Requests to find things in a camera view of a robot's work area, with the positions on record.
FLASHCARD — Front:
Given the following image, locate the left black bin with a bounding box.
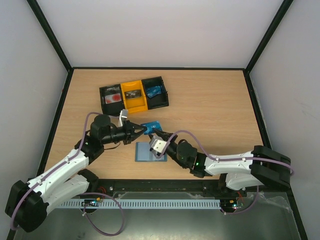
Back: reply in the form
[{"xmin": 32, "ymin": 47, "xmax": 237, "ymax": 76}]
[{"xmin": 99, "ymin": 84, "xmax": 125, "ymax": 117}]

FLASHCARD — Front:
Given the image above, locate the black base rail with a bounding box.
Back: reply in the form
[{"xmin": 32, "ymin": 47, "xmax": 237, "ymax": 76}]
[{"xmin": 24, "ymin": 177, "xmax": 291, "ymax": 198}]

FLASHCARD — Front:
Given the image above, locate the black cage frame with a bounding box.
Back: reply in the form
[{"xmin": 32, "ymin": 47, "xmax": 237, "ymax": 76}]
[{"xmin": 4, "ymin": 0, "xmax": 311, "ymax": 240}]

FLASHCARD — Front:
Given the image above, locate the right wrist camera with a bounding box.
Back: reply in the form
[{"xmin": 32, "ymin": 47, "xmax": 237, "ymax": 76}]
[{"xmin": 149, "ymin": 135, "xmax": 167, "ymax": 159}]

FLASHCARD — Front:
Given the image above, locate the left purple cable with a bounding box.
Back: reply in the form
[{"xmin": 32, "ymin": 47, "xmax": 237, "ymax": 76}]
[{"xmin": 9, "ymin": 111, "xmax": 121, "ymax": 230}]

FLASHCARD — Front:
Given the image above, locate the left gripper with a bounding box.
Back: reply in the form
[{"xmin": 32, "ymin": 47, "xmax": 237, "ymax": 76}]
[{"xmin": 101, "ymin": 120, "xmax": 147, "ymax": 145}]

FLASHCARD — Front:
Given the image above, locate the black bin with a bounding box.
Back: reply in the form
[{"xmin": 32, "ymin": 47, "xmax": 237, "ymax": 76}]
[
  {"xmin": 99, "ymin": 84, "xmax": 125, "ymax": 117},
  {"xmin": 141, "ymin": 76, "xmax": 169, "ymax": 110}
]

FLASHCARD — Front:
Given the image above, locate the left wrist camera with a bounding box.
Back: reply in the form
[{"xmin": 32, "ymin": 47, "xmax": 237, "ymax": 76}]
[{"xmin": 118, "ymin": 109, "xmax": 129, "ymax": 127}]

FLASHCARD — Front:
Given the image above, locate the black card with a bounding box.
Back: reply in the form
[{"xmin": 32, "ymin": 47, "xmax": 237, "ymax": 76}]
[{"xmin": 124, "ymin": 89, "xmax": 142, "ymax": 99}]

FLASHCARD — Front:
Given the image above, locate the blue slotted cable duct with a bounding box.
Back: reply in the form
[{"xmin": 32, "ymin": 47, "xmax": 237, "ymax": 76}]
[{"xmin": 56, "ymin": 198, "xmax": 222, "ymax": 209}]

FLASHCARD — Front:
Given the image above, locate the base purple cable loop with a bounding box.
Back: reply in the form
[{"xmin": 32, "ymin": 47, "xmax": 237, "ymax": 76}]
[{"xmin": 81, "ymin": 191, "xmax": 125, "ymax": 236}]

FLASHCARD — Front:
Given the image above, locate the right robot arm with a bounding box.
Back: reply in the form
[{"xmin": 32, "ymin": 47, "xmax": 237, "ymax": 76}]
[{"xmin": 149, "ymin": 129, "xmax": 294, "ymax": 196}]

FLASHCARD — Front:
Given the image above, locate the red white card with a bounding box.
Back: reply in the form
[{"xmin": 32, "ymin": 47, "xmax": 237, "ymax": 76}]
[{"xmin": 102, "ymin": 93, "xmax": 122, "ymax": 104}]

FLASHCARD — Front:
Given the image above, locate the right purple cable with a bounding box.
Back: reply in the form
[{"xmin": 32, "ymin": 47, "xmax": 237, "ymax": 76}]
[{"xmin": 159, "ymin": 129, "xmax": 295, "ymax": 181}]

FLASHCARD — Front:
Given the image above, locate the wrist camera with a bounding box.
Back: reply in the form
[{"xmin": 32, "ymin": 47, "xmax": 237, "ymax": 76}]
[
  {"xmin": 118, "ymin": 109, "xmax": 129, "ymax": 127},
  {"xmin": 149, "ymin": 135, "xmax": 167, "ymax": 159}
]

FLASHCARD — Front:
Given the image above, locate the yellow bin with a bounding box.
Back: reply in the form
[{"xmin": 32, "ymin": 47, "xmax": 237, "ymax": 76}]
[{"xmin": 120, "ymin": 80, "xmax": 148, "ymax": 114}]

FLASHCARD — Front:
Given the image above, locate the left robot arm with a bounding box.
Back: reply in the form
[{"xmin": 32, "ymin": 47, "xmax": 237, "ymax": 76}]
[{"xmin": 5, "ymin": 112, "xmax": 147, "ymax": 233}]

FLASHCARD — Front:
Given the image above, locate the teal card holder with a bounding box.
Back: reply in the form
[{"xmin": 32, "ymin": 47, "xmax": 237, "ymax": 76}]
[{"xmin": 135, "ymin": 142, "xmax": 168, "ymax": 163}]

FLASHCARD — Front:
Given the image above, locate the right black bin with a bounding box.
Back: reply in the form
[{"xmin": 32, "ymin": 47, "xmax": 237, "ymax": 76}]
[{"xmin": 141, "ymin": 76, "xmax": 169, "ymax": 110}]

